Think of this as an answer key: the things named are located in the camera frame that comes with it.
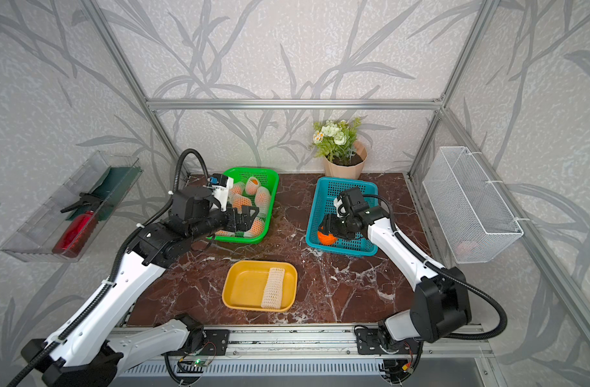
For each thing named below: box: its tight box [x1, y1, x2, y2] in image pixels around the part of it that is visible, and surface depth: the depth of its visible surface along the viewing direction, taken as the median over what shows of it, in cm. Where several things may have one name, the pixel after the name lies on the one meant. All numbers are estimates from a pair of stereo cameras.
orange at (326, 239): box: [317, 230, 338, 246], surface depth 80 cm
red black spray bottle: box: [52, 192, 104, 258], surface depth 61 cm
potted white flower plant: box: [312, 117, 368, 180], surface depth 96 cm
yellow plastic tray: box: [221, 260, 299, 313], surface depth 86 cm
